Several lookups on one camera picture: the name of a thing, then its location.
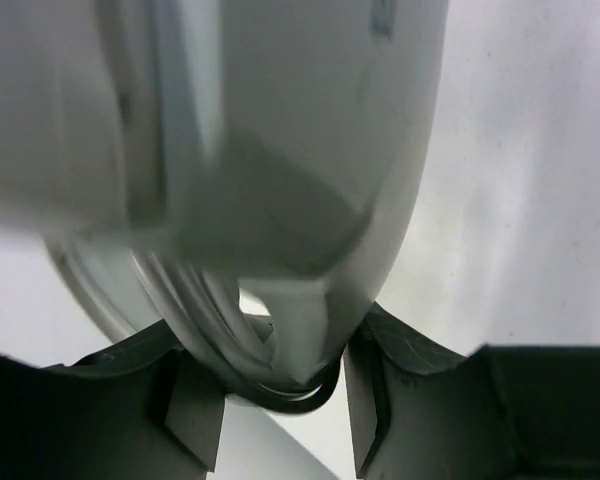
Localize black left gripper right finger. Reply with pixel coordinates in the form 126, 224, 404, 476
344, 307, 600, 479

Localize white headphone cable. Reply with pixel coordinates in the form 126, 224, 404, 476
129, 249, 281, 386

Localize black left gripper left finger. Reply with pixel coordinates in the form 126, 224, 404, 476
0, 322, 225, 479

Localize white headphones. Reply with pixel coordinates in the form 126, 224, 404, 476
0, 1, 449, 415

